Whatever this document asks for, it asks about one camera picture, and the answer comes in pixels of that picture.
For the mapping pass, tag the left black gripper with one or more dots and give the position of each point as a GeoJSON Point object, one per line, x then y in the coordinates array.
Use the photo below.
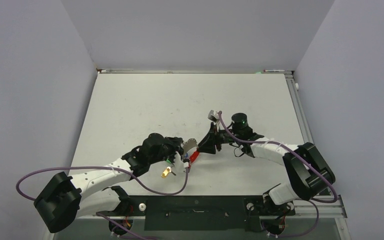
{"type": "Point", "coordinates": [174, 144]}

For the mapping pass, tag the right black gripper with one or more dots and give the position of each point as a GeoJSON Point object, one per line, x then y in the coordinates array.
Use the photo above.
{"type": "Point", "coordinates": [213, 139]}

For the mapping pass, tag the red-handled metal key holder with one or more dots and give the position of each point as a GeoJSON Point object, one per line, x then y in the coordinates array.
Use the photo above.
{"type": "Point", "coordinates": [190, 150]}

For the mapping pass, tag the yellow key tag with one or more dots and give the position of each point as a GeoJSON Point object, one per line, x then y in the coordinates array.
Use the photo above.
{"type": "Point", "coordinates": [166, 172]}

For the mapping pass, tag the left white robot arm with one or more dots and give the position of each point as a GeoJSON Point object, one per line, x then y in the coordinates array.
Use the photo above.
{"type": "Point", "coordinates": [67, 197]}

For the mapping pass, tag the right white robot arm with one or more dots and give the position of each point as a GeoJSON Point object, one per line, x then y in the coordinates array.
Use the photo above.
{"type": "Point", "coordinates": [307, 171]}

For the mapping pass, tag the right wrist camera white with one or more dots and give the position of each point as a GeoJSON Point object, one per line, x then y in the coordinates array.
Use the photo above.
{"type": "Point", "coordinates": [214, 116]}

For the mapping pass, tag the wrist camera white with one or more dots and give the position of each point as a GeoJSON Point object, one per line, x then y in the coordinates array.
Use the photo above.
{"type": "Point", "coordinates": [214, 116]}
{"type": "Point", "coordinates": [180, 163]}

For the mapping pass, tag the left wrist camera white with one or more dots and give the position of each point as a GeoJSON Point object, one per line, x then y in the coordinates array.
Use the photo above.
{"type": "Point", "coordinates": [180, 163]}

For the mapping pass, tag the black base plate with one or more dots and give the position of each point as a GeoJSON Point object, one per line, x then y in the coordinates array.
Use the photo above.
{"type": "Point", "coordinates": [200, 212]}

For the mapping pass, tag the aluminium frame rail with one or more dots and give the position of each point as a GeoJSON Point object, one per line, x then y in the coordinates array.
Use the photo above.
{"type": "Point", "coordinates": [326, 210]}

